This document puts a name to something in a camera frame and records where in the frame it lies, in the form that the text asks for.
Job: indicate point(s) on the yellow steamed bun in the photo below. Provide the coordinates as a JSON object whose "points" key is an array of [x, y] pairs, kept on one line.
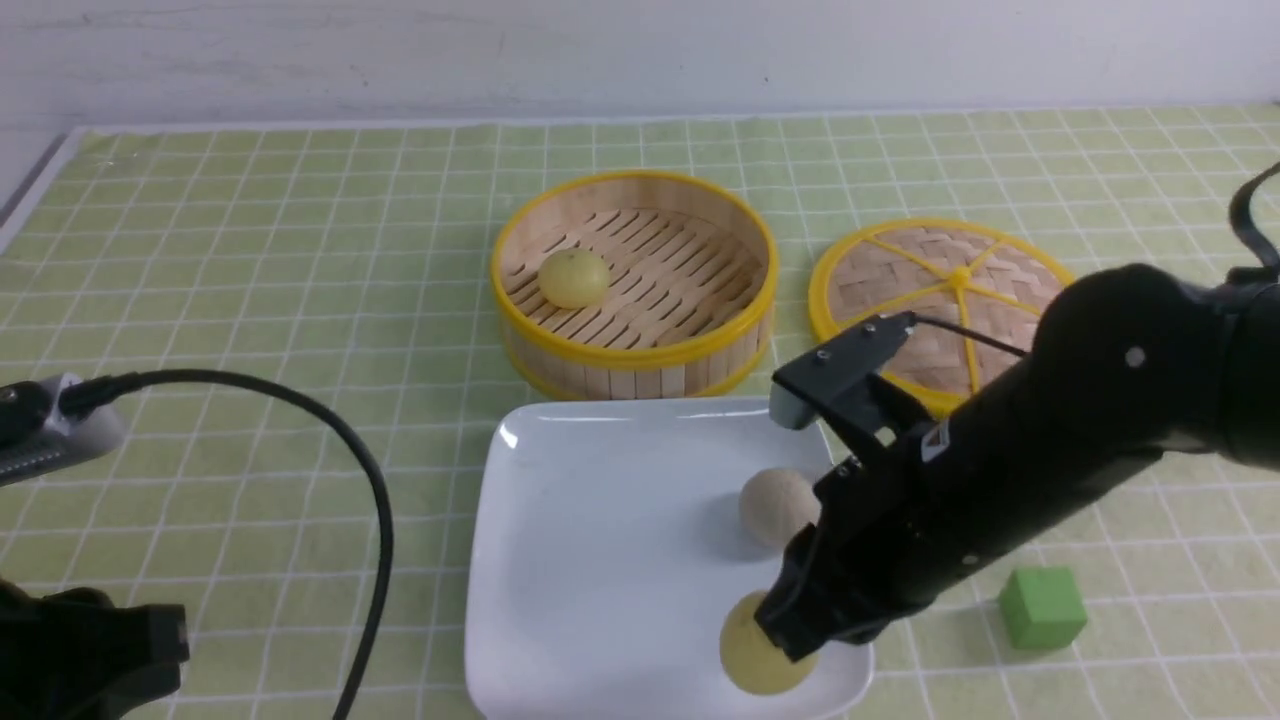
{"points": [[750, 660], [574, 278]]}

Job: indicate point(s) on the green checkered tablecloth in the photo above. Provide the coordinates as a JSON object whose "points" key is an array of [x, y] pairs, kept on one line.
{"points": [[352, 264]]}

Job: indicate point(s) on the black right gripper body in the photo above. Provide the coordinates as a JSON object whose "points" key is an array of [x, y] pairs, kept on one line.
{"points": [[906, 517]]}

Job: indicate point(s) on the green foam cube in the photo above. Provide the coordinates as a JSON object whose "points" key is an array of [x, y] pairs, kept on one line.
{"points": [[1042, 608]]}

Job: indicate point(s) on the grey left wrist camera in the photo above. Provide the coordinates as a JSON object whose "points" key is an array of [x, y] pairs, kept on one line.
{"points": [[37, 438]]}

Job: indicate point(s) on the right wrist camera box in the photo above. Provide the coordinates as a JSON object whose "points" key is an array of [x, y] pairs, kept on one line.
{"points": [[840, 381]]}

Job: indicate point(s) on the beige steamed bun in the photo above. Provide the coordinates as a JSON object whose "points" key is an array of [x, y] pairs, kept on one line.
{"points": [[776, 504]]}

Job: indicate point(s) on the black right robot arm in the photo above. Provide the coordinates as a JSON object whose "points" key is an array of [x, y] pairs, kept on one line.
{"points": [[1126, 365]]}

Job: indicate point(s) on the woven steamer lid yellow rim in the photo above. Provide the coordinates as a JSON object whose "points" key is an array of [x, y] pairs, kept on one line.
{"points": [[989, 282]]}

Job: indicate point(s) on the white square plate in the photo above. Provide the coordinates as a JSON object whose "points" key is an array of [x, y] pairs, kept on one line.
{"points": [[607, 551]]}

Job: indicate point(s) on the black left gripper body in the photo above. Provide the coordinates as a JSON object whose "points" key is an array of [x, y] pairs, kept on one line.
{"points": [[75, 655]]}

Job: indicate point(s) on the bamboo steamer basket yellow rim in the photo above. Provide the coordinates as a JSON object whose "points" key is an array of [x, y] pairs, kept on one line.
{"points": [[689, 310]]}

